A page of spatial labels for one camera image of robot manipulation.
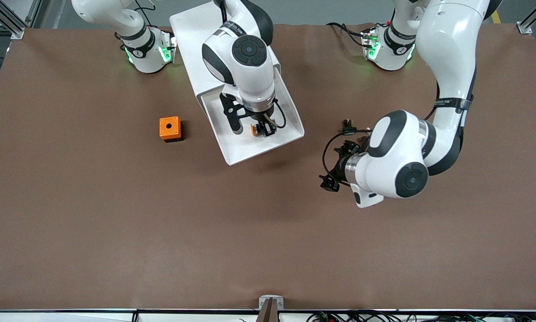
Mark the brown camera post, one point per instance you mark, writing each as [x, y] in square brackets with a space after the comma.
[268, 313]

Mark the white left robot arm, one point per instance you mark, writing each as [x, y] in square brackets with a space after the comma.
[446, 53]

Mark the aluminium frame profile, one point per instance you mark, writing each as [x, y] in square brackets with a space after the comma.
[533, 18]
[8, 18]

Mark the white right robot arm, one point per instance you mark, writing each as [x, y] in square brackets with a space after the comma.
[245, 67]

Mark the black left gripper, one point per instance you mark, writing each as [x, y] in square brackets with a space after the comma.
[340, 164]

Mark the orange mushroom push button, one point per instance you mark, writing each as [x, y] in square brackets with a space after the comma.
[254, 129]

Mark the orange box with hole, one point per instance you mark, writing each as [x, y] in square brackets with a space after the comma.
[170, 129]

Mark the white plastic drawer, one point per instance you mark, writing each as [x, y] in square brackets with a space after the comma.
[245, 147]

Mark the grey metal bracket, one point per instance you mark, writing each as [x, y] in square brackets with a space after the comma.
[271, 298]

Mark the white drawer cabinet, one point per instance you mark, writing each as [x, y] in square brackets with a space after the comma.
[192, 40]

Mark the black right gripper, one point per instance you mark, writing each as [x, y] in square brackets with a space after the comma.
[265, 120]

